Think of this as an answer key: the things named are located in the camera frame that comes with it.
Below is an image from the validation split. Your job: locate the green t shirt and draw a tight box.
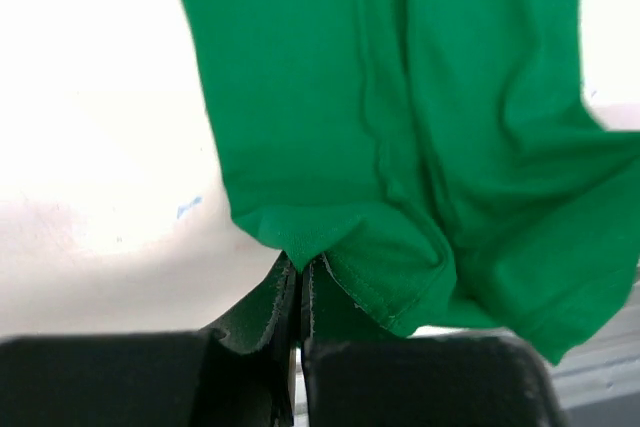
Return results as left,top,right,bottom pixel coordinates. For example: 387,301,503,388
182,0,639,363

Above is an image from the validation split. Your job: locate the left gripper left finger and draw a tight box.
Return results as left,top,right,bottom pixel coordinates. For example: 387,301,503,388
199,253,299,426

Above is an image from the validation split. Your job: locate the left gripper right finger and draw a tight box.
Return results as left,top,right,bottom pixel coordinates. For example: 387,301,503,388
301,256,395,426

